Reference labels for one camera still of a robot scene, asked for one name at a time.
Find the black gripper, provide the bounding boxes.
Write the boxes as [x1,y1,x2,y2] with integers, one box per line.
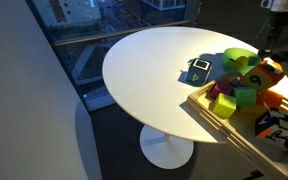
[266,11,287,52]

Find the yellow toy lemon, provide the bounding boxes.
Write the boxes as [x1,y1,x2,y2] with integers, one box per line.
[236,55,250,67]

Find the green plastic bowl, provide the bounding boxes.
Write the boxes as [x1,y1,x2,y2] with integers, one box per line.
[221,47,263,75]

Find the orange foam cube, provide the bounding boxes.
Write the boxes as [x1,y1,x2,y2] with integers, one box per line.
[256,89,284,109]

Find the green foam cube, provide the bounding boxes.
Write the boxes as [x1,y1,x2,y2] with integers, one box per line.
[232,86,258,108]

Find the yellow-green foam cube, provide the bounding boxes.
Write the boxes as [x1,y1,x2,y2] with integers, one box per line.
[211,92,238,119]

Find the small dark blue cup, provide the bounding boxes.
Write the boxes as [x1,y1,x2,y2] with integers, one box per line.
[185,57,213,87]

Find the wooden tray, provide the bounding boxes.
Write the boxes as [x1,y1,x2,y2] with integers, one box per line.
[185,70,288,179]

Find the window handrail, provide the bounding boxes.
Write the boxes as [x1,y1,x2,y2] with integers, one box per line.
[53,19,192,47]

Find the white table pedestal base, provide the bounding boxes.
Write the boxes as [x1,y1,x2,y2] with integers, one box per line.
[139,123,195,170]

